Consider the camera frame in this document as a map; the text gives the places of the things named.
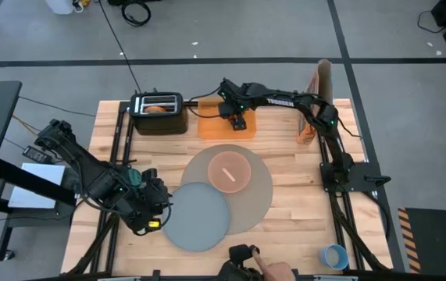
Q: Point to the light blue cup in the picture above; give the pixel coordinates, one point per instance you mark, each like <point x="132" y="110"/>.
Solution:
<point x="334" y="257"/>

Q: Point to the person's hand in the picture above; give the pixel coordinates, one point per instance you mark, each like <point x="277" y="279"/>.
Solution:
<point x="277" y="271"/>

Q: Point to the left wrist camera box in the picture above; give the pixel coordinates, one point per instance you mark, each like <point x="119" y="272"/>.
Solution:
<point x="150" y="175"/>

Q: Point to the toasted bread slice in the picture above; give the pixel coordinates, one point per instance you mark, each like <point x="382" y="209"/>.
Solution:
<point x="154" y="109"/>

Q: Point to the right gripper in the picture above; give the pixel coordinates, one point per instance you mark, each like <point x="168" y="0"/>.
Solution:
<point x="230" y="103"/>

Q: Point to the black aluminium frame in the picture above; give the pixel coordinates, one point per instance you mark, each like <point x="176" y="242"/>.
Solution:
<point x="120" y="129"/>

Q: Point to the white container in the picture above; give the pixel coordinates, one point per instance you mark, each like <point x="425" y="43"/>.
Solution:
<point x="60" y="6"/>

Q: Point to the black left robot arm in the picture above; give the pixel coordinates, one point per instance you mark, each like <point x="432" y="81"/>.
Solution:
<point x="90" y="168"/>

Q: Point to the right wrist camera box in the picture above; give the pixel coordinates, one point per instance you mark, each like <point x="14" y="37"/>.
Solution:
<point x="226" y="86"/>

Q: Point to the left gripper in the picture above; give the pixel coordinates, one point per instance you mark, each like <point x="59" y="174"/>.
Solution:
<point x="156" y="203"/>

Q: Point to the black yellow-striped floor mat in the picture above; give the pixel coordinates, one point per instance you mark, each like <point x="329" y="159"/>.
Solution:
<point x="437" y="242"/>

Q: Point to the small pink plate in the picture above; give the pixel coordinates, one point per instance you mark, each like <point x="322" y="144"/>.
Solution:
<point x="222" y="183"/>

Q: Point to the orange cutting board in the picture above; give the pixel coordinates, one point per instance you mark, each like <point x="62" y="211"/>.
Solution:
<point x="215" y="129"/>

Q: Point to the grey round plate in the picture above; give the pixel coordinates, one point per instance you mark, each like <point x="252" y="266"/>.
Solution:
<point x="197" y="222"/>

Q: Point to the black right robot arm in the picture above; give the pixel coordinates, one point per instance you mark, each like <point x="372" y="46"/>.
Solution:
<point x="281" y="102"/>

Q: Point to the yellow tape tag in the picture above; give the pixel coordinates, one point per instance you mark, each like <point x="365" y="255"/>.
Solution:
<point x="154" y="224"/>

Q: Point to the tan round placemat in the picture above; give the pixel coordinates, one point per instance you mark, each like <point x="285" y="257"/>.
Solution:
<point x="254" y="203"/>

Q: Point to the black power adapter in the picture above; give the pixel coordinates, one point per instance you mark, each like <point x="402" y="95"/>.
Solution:
<point x="37" y="154"/>

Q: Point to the silver corner bracket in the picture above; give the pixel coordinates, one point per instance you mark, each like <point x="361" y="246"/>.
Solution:
<point x="119" y="279"/>
<point x="336" y="278"/>

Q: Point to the black two-slot toaster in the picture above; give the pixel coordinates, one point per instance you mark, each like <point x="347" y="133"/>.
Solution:
<point x="160" y="125"/>

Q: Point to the white paper sheet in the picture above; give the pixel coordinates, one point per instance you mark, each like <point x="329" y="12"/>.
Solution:
<point x="31" y="195"/>

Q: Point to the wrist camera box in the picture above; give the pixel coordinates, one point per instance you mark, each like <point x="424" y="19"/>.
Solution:
<point x="150" y="175"/>
<point x="226" y="86"/>

